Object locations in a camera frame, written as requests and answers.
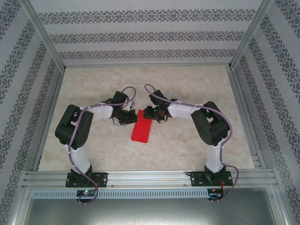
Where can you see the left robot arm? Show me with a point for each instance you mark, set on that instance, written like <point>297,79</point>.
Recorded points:
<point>82,159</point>

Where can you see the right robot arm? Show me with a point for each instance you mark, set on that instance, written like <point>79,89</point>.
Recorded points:
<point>214,157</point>

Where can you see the grey metal sheet panel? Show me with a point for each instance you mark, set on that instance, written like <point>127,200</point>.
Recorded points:
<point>150,213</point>

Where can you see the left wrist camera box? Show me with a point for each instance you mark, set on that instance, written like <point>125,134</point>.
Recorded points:
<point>131,105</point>

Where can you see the aluminium mounting rail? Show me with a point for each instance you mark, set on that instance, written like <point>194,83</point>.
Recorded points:
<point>150,179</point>

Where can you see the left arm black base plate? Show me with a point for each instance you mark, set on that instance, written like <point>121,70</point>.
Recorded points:
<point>103,179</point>

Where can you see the aluminium side rail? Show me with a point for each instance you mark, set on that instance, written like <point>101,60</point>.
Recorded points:
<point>245,117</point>
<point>49,117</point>

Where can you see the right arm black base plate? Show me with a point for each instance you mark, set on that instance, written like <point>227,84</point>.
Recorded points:
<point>195,179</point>

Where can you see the aluminium frame post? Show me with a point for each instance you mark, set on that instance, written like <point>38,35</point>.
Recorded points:
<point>249,35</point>
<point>45,35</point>

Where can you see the aluminium frame beam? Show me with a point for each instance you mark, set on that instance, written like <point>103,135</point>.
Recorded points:
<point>18,208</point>
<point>280,208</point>

